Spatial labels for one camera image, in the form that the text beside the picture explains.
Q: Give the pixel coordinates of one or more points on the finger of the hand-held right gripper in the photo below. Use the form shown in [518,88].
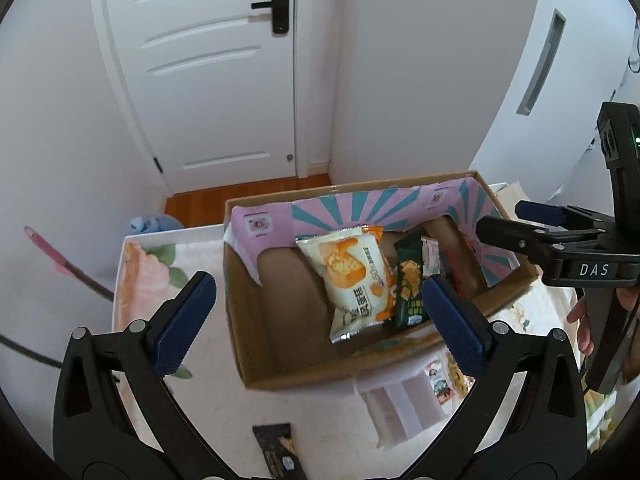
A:
[540,212]
[510,237]

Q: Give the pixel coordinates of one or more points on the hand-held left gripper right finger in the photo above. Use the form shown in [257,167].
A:
[456,332]

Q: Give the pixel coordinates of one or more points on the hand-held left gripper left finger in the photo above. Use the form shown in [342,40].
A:
[184,327]

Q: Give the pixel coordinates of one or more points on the green cracker packet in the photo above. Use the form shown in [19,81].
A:
[410,285]

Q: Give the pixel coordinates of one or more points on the small white red packet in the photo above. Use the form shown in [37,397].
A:
[430,257]

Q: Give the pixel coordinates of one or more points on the cardboard box with striped lining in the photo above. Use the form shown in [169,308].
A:
[290,320]

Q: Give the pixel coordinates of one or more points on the orange cake packet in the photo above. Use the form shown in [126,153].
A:
[350,275]

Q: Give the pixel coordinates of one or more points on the person's right hand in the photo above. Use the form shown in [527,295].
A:
[582,325]

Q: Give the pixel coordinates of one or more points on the small packet with figure print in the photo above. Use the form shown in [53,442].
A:
[439,382]

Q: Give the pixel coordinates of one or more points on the floral tablecloth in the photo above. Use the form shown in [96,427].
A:
[165,270]

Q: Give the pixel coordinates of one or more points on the translucent white snack packet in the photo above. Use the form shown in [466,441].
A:
[400,407]

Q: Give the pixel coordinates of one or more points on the light blue object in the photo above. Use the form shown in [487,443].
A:
[152,223]

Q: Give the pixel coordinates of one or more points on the black metal rack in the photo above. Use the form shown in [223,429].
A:
[30,352]

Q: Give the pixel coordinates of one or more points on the dark green snack packet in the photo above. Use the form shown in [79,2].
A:
[277,452]

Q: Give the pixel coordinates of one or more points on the white wardrobe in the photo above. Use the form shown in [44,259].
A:
[500,60]

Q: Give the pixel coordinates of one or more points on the white door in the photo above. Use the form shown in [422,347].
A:
[210,85]

